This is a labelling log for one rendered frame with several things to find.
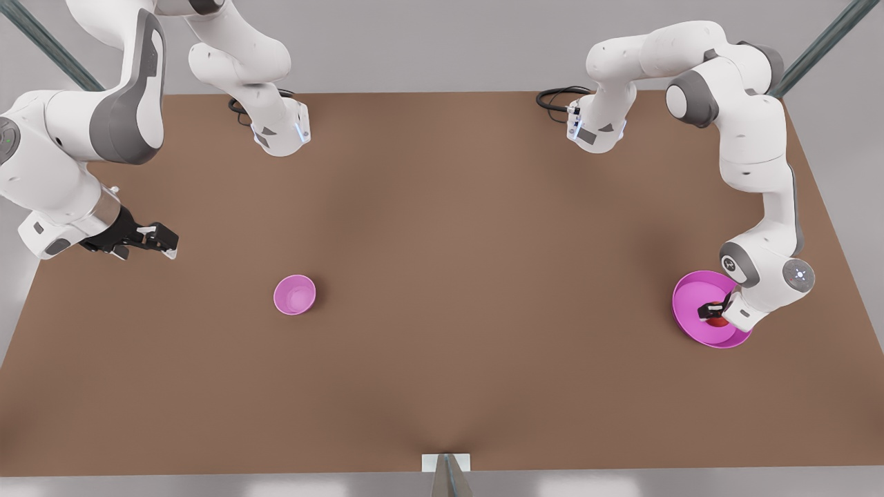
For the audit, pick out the red apple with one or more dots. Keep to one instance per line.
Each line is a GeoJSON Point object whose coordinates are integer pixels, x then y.
{"type": "Point", "coordinates": [718, 322]}

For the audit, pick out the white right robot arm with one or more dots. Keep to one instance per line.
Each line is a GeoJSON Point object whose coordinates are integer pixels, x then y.
{"type": "Point", "coordinates": [62, 131]}

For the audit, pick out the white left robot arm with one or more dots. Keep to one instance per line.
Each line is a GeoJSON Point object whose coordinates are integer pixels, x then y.
{"type": "Point", "coordinates": [749, 145]}

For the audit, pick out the pink plate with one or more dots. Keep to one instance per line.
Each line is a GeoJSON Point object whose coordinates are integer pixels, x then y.
{"type": "Point", "coordinates": [690, 310]}

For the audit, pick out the small pink bowl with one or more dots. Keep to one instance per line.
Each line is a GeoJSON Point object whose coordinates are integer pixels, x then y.
{"type": "Point", "coordinates": [295, 295]}

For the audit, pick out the silver frame post with foot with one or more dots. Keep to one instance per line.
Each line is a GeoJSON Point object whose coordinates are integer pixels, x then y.
{"type": "Point", "coordinates": [447, 473]}

